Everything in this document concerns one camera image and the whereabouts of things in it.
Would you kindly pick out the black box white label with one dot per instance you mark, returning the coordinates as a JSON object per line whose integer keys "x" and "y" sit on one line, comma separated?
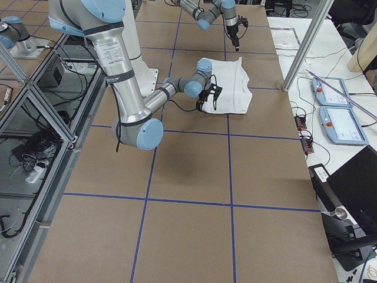
{"x": 319, "y": 177}

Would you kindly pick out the black monitor stand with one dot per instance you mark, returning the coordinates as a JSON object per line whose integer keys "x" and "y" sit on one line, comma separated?
{"x": 349, "y": 244}

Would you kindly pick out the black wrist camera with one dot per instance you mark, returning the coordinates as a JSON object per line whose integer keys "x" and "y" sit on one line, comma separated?
{"x": 214, "y": 90}
{"x": 242, "y": 21}

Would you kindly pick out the orange-black electronics board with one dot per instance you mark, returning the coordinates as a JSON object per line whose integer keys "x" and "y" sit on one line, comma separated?
{"x": 307, "y": 146}
{"x": 300, "y": 122}

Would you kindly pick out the white long-sleeve printed shirt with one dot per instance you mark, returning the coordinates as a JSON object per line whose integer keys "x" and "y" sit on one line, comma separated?
{"x": 235, "y": 96}

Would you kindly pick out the black laptop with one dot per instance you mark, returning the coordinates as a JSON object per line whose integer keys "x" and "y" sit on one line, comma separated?
{"x": 354, "y": 184}

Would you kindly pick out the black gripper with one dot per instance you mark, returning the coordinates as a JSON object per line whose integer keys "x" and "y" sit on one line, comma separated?
{"x": 231, "y": 30}
{"x": 205, "y": 94}

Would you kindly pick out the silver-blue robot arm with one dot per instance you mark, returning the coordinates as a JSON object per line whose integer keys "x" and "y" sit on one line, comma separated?
{"x": 102, "y": 23}
{"x": 226, "y": 9}

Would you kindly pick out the metal rod reacher tool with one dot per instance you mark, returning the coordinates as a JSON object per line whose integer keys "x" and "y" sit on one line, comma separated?
{"x": 343, "y": 95}

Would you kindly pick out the lower blue teach pendant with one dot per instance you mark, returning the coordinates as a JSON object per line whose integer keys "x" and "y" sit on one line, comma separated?
{"x": 342, "y": 126}

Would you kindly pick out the blue teach pendant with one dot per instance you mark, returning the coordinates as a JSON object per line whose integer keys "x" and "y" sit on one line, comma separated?
{"x": 342, "y": 126}
{"x": 326, "y": 96}

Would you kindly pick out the aluminium frame post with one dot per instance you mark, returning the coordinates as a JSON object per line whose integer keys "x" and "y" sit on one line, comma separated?
{"x": 310, "y": 35}

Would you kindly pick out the third grey-blue robot arm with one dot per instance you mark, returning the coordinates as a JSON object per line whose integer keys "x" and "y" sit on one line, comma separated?
{"x": 16, "y": 38}

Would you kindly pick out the clear plastic sheet taped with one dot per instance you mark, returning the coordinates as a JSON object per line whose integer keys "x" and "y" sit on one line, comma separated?
{"x": 285, "y": 38}

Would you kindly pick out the upper blue teach pendant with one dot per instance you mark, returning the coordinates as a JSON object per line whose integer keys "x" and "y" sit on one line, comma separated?
{"x": 326, "y": 96}

